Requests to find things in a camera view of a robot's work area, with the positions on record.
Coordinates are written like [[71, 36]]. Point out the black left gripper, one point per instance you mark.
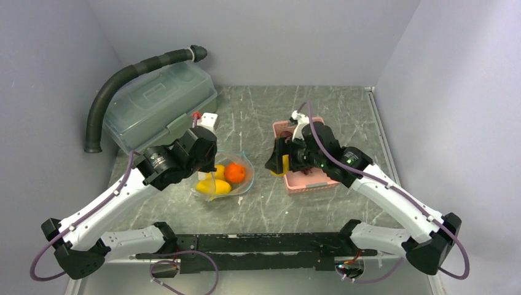
[[209, 166]]

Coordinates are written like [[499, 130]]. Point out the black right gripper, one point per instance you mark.
[[282, 147]]

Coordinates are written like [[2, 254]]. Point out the pink plastic basket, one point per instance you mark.
[[298, 182]]

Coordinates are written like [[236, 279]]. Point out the yellow mango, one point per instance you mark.
[[213, 187]]

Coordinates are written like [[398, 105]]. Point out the orange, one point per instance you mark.
[[235, 173]]

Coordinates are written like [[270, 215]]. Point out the clear zip top bag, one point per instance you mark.
[[224, 158]]

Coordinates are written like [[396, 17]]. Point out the dark red round fruit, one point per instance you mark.
[[286, 135]]

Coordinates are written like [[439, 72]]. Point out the dark red grape bunch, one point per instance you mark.
[[306, 170]]

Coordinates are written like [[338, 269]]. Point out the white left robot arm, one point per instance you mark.
[[83, 242]]

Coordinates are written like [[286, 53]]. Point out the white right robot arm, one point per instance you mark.
[[426, 236]]

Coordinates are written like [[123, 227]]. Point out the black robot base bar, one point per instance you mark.
[[321, 251]]

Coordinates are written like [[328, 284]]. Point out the yellow fruit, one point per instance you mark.
[[219, 173]]

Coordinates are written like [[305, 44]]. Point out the translucent green storage box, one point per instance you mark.
[[157, 108]]

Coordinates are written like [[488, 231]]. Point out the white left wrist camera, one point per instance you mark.
[[207, 120]]

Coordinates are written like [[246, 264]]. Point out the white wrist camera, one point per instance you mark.
[[300, 121], [207, 120]]

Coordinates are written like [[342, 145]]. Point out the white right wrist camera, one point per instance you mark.
[[300, 121]]

